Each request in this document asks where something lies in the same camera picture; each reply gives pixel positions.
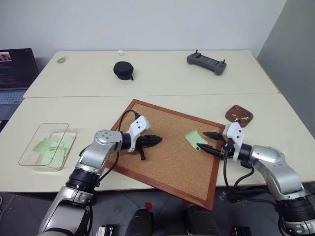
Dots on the small white object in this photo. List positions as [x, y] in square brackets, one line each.
[120, 52]

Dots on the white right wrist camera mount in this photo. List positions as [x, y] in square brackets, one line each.
[235, 134]

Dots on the grey remote controller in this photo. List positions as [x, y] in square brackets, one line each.
[206, 62]

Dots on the brown square tray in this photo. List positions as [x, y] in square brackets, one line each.
[240, 123]

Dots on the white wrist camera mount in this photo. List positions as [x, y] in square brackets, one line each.
[235, 134]
[138, 126]

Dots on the black round zip case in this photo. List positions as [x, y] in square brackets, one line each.
[123, 69]

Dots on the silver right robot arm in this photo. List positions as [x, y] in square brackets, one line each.
[275, 162]

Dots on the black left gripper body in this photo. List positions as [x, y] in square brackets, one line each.
[139, 144]

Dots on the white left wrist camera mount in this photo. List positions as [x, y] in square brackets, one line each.
[138, 126]

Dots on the grey laptop with dark screen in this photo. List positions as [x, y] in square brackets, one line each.
[14, 71]

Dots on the clear plastic box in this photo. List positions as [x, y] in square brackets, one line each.
[57, 162]

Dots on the green sticky note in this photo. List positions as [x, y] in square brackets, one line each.
[194, 137]
[42, 147]
[55, 159]
[68, 142]

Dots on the dark rounded shape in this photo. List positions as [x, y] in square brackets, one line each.
[141, 222]
[200, 221]

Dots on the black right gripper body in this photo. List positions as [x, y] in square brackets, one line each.
[228, 148]

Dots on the small clear oval object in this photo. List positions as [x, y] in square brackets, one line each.
[62, 60]

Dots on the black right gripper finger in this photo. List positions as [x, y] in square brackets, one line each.
[212, 135]
[209, 149]

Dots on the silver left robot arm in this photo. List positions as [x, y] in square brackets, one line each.
[97, 153]

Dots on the clear plastic lid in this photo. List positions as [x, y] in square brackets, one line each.
[37, 140]

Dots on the cork board with wooden frame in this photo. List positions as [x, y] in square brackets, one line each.
[167, 150]

